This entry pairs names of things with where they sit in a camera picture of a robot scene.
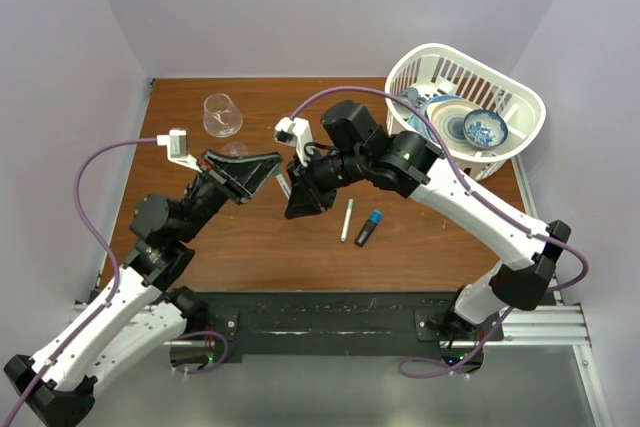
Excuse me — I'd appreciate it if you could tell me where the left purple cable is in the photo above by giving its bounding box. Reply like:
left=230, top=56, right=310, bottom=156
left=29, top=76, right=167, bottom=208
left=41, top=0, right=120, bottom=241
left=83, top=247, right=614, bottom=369
left=0, top=138, right=231, bottom=427

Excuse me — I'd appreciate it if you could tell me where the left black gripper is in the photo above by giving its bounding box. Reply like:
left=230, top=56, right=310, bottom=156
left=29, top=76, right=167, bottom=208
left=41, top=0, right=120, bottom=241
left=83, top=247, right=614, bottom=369
left=179, top=151, right=288, bottom=244

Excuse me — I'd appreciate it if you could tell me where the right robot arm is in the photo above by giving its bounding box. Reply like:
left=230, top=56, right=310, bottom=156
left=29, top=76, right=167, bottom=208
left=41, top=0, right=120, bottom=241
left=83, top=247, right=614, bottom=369
left=274, top=101, right=571, bottom=340

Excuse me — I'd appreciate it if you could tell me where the white plastic dish basket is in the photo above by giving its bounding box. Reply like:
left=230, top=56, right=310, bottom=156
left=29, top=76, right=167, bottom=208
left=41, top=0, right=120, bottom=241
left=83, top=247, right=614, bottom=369
left=384, top=43, right=546, bottom=181

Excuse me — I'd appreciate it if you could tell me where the clear wine glass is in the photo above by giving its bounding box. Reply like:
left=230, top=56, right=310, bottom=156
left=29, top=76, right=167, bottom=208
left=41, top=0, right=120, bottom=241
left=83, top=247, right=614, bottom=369
left=203, top=93, right=248, bottom=157

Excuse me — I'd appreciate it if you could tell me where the white pen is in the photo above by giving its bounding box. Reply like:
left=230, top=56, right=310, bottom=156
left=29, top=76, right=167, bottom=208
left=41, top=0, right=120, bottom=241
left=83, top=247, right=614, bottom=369
left=276, top=175, right=291, bottom=199
left=340, top=207, right=353, bottom=243

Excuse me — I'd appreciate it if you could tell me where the light blue plate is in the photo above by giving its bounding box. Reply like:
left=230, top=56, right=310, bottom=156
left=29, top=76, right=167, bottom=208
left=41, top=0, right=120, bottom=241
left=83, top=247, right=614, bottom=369
left=407, top=96, right=438, bottom=140

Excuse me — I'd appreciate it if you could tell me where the blue marker cap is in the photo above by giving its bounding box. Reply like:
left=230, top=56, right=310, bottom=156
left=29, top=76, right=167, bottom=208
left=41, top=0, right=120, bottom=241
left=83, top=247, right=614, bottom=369
left=369, top=210, right=382, bottom=224

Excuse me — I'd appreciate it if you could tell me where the blue patterned bowl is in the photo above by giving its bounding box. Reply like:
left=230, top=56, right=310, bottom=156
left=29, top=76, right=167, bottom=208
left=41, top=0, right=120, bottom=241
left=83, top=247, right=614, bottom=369
left=463, top=109, right=509, bottom=150

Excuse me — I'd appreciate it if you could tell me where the black marker pen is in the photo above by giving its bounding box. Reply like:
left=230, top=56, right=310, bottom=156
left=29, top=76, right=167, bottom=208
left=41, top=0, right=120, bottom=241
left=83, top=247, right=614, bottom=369
left=354, top=219, right=377, bottom=247

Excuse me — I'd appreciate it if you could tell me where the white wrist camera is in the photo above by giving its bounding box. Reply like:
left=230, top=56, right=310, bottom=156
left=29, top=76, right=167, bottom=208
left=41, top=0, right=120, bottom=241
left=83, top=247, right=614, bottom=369
left=156, top=128, right=199, bottom=171
left=274, top=117, right=313, bottom=167

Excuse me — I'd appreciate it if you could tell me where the grey mug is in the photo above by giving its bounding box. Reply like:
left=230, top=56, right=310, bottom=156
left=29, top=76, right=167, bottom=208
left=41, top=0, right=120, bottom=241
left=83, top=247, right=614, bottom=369
left=400, top=87, right=426, bottom=109

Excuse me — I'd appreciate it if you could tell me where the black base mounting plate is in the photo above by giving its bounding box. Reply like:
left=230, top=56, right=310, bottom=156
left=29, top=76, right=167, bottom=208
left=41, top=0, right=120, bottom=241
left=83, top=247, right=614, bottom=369
left=165, top=287, right=498, bottom=363

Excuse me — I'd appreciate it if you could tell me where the beige blue plate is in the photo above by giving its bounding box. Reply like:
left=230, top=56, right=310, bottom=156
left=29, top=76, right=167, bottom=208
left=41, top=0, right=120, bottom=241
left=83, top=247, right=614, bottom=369
left=427, top=96, right=477, bottom=155

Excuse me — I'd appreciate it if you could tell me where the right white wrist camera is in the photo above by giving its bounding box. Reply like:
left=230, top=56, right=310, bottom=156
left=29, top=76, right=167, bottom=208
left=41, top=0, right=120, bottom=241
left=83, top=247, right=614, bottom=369
left=274, top=117, right=313, bottom=167

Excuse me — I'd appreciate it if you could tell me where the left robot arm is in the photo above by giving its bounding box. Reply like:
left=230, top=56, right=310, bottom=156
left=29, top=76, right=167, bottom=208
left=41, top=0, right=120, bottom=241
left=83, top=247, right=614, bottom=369
left=4, top=150, right=282, bottom=426

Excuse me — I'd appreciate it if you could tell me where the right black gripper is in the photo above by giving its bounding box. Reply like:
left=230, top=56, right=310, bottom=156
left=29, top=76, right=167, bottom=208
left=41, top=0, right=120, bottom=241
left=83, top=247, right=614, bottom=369
left=285, top=140, right=369, bottom=212

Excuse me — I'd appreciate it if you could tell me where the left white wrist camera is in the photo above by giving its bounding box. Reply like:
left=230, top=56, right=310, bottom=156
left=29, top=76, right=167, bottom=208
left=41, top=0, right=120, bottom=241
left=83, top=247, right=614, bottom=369
left=156, top=128, right=199, bottom=171

